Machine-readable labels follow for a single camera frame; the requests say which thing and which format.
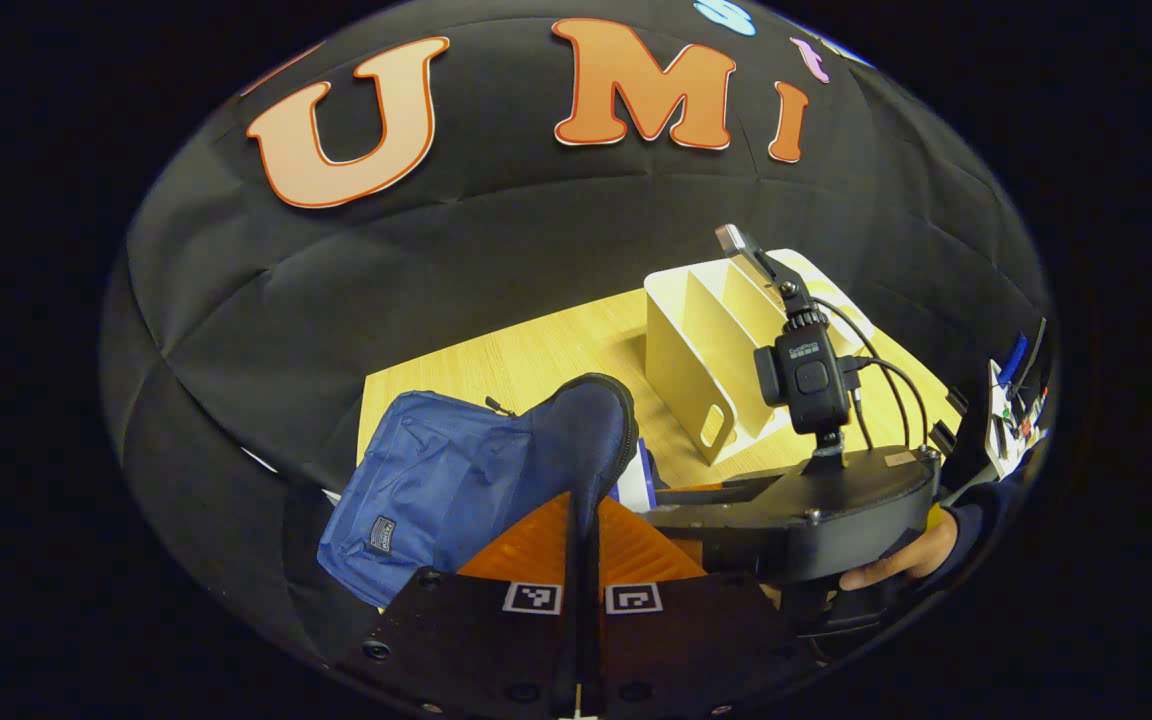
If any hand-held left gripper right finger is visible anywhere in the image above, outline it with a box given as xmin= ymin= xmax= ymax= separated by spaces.
xmin=586 ymin=495 xmax=817 ymax=720

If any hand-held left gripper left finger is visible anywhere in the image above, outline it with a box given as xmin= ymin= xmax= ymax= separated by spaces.
xmin=331 ymin=490 xmax=582 ymax=720

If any blue schoolbag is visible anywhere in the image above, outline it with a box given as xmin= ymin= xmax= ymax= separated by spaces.
xmin=317 ymin=373 xmax=640 ymax=609

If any white bookshelf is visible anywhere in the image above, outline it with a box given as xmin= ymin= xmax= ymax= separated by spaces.
xmin=644 ymin=248 xmax=962 ymax=466

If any blue pen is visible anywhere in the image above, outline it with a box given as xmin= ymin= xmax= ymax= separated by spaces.
xmin=998 ymin=334 xmax=1030 ymax=387

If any black backdrop cloth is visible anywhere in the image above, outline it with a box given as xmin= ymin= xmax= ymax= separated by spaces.
xmin=99 ymin=0 xmax=1055 ymax=661

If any black camera cable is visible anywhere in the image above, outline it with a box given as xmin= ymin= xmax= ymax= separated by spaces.
xmin=814 ymin=296 xmax=912 ymax=451
xmin=848 ymin=356 xmax=930 ymax=449

